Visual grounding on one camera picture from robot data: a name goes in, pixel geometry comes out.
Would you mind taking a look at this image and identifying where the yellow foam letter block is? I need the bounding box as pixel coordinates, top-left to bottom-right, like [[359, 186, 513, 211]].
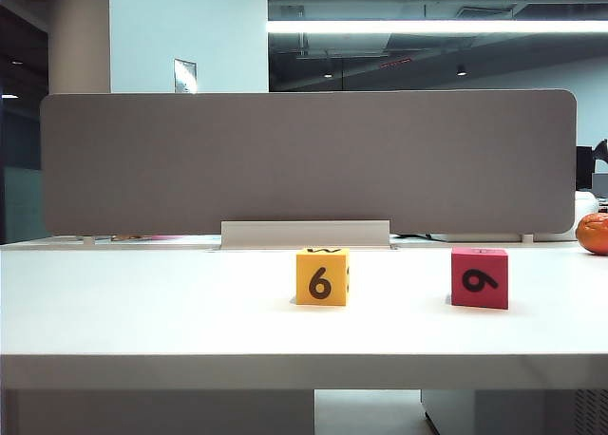
[[295, 247, 352, 308]]

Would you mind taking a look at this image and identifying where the red foam letter block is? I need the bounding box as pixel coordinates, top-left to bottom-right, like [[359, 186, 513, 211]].
[[449, 246, 509, 311]]

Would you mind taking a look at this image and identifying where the grey fabric desk divider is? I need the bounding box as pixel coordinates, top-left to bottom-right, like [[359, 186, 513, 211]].
[[40, 89, 578, 237]]

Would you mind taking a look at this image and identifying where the white ceiling light strip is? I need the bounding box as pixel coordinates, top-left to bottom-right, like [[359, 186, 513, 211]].
[[265, 19, 608, 35]]

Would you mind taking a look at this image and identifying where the grey desk side panel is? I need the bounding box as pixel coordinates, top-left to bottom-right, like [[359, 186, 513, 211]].
[[0, 388, 315, 435]]

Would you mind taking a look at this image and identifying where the orange fruit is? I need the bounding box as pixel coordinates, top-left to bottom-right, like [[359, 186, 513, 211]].
[[575, 212, 608, 255]]

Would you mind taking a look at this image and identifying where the wall poster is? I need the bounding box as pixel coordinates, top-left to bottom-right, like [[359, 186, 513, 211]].
[[173, 58, 198, 94]]

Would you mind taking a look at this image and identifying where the black computer monitor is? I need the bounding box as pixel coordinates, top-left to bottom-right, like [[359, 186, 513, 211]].
[[576, 139, 608, 192]]

